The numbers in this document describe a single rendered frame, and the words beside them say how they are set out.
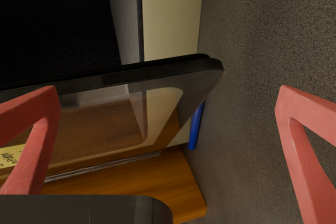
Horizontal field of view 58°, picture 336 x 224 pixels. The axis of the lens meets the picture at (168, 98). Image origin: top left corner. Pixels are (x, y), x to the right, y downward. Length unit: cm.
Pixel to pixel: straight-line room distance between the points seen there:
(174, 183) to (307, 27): 36
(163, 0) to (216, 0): 6
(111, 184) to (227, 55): 30
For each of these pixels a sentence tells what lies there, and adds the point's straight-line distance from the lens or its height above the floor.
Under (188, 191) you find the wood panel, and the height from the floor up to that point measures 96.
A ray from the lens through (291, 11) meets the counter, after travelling 23.
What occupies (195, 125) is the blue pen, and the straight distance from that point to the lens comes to 43.
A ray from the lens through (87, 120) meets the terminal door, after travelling 23.
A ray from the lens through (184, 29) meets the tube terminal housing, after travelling 37.
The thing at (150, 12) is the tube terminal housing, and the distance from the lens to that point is 35.
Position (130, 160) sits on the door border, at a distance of 48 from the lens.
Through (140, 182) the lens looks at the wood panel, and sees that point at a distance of 52.
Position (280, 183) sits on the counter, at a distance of 29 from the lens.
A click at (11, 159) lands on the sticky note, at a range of 31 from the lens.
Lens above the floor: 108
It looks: 14 degrees down
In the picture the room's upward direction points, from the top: 101 degrees counter-clockwise
